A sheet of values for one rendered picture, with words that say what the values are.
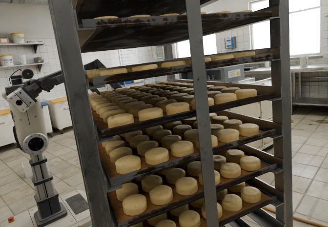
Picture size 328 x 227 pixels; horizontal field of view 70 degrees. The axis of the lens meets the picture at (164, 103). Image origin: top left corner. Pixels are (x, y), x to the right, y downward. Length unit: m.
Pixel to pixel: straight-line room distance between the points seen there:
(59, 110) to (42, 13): 2.23
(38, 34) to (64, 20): 5.76
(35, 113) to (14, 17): 4.41
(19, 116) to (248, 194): 1.51
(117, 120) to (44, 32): 5.80
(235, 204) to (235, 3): 5.74
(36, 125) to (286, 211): 1.57
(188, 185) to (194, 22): 0.34
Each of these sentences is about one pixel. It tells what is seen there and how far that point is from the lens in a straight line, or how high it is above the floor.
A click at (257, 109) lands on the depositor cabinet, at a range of 3.03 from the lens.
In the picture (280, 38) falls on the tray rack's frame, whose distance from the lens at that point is 0.60.
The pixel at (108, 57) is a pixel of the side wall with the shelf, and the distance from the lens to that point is 6.86.
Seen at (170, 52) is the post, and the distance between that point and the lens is 1.10.
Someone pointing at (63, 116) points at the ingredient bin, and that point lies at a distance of 5.54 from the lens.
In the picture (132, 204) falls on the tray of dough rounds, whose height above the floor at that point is 1.06.
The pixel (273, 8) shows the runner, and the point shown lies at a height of 1.42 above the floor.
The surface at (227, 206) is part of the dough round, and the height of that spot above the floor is 0.97.
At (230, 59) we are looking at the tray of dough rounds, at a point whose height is 1.32.
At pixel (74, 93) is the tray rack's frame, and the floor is 1.30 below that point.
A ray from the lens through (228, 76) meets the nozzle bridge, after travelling 2.54.
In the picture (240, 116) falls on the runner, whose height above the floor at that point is 1.15.
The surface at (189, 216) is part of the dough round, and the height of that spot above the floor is 0.97.
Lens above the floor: 1.34
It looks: 11 degrees down
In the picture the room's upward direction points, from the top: 7 degrees counter-clockwise
